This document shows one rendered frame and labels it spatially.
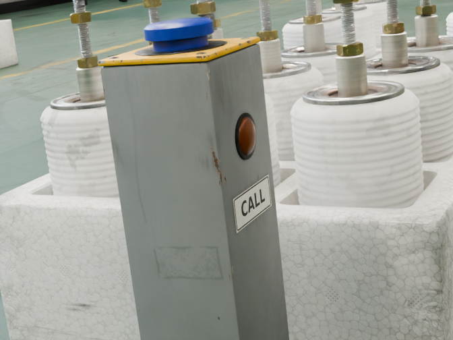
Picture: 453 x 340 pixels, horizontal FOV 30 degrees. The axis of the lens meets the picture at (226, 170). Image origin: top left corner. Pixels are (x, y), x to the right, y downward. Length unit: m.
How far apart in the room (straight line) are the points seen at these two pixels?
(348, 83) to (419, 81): 0.10
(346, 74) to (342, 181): 0.08
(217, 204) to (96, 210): 0.23
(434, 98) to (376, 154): 0.13
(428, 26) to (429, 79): 0.14
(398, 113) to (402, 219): 0.08
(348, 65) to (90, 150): 0.23
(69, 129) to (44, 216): 0.07
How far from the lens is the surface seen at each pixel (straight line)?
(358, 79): 0.63
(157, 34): 0.48
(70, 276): 0.72
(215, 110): 0.45
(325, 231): 0.59
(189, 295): 0.50
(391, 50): 0.74
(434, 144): 0.73
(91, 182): 0.72
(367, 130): 0.60
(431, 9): 0.85
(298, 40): 1.20
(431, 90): 0.72
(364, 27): 1.32
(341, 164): 0.61
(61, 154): 0.73
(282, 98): 0.75
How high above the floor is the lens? 0.37
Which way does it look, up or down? 15 degrees down
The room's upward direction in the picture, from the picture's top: 7 degrees counter-clockwise
